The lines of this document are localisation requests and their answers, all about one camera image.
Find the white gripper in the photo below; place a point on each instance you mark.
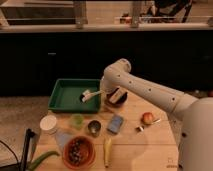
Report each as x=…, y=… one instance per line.
x=104, y=87

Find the white dish brush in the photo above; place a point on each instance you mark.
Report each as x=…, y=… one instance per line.
x=86, y=95

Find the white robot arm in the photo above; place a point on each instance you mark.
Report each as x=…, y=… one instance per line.
x=196, y=114

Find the green plastic tray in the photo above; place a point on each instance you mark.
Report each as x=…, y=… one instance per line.
x=65, y=97

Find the dark bowl with sponge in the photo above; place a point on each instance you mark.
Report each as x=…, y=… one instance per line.
x=117, y=98

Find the blue sponge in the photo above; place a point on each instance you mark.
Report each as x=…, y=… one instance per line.
x=115, y=124

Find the small metal cup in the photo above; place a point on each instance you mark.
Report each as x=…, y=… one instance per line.
x=94, y=128

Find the green plastic cup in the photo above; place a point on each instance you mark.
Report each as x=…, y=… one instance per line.
x=76, y=121

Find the red apple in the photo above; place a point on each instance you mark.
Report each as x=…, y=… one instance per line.
x=147, y=118

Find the small black white object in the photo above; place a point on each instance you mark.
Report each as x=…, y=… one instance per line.
x=140, y=129

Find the yellow banana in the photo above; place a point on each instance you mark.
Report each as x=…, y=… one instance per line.
x=107, y=151

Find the orange bowl with beans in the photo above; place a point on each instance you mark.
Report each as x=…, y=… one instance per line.
x=78, y=153

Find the black stand with cable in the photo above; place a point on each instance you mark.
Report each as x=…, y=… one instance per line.
x=22, y=164

